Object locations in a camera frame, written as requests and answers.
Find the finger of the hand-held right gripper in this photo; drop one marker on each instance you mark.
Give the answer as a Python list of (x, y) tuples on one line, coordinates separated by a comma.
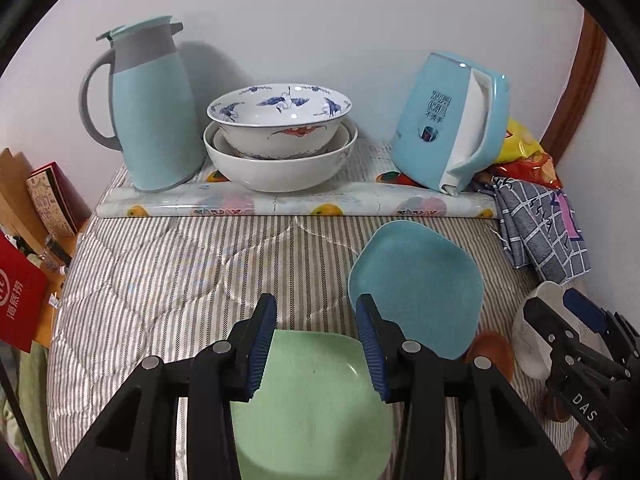
[(585, 307), (542, 317)]

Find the red snack bag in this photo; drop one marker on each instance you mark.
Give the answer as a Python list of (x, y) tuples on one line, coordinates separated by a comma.
[(535, 170)]

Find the teal thermos jug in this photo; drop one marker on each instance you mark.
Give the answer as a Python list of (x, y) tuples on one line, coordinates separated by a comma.
[(150, 125)]

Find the brown cardboard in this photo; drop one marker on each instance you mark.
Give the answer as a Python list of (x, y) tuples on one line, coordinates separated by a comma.
[(15, 200)]

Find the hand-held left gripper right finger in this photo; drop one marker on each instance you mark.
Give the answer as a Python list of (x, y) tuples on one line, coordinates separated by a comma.
[(372, 357)]

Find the blue electric kettle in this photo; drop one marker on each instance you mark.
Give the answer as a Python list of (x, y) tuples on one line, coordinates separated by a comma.
[(425, 125)]

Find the medium white bowl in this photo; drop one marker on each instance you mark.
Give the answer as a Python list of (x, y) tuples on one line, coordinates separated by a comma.
[(219, 142)]

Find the grey checked cloth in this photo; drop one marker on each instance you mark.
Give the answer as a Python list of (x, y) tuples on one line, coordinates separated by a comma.
[(540, 230)]

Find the wooden door frame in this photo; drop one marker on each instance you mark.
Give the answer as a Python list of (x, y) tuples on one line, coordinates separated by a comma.
[(580, 85)]

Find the large white bowl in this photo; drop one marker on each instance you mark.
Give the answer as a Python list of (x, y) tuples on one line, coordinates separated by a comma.
[(280, 175)]

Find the blue square plate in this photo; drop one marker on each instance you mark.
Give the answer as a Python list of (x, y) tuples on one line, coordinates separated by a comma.
[(420, 280)]

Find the crane pattern porcelain bowl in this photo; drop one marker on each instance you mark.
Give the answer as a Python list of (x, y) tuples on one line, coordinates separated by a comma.
[(280, 110)]

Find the green square plate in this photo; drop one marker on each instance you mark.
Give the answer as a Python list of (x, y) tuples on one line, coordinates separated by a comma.
[(310, 410)]

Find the brown bowl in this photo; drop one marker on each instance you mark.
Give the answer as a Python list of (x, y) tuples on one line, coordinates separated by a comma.
[(495, 350)]

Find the wooden side table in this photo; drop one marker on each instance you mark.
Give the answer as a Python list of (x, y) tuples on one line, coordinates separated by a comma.
[(47, 322)]

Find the patterned box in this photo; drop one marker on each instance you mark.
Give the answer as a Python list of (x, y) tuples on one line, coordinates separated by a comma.
[(47, 200)]

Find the red paper bag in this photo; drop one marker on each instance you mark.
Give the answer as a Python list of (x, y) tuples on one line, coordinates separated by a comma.
[(20, 295)]

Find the small black bottle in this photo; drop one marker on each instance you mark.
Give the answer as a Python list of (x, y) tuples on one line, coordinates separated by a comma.
[(59, 251)]

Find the person's right hand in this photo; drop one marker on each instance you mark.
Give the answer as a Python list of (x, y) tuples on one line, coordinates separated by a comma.
[(575, 457)]

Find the striped quilt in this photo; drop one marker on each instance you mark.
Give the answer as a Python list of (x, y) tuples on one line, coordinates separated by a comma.
[(150, 270)]

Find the small white bowl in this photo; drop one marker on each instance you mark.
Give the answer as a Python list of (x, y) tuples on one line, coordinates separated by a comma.
[(530, 355)]

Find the green cloth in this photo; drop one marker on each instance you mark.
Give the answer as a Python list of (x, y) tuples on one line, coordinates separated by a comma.
[(30, 390)]

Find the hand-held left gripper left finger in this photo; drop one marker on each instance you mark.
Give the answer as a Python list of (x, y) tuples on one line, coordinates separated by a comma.
[(260, 347)]

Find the rolled fruit print mat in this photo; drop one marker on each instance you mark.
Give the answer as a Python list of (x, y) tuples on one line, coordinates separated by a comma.
[(300, 202)]

